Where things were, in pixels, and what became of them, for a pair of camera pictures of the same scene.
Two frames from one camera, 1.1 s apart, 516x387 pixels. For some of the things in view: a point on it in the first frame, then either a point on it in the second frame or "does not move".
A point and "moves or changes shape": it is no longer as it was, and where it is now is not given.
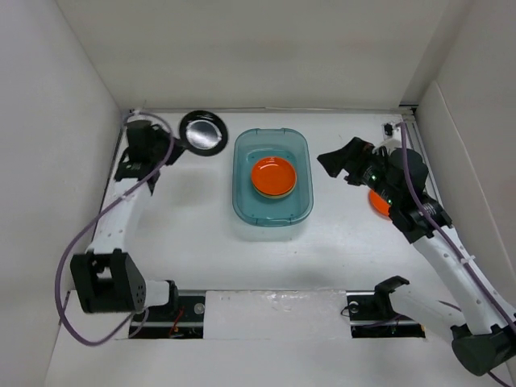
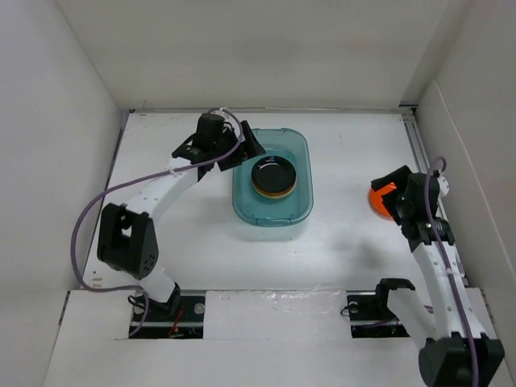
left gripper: (161, 134) -> (248, 149)
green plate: (274, 197) does not move
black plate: (204, 133) moves or changes shape
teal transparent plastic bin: (251, 209) does not move
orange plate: (380, 205) does not move
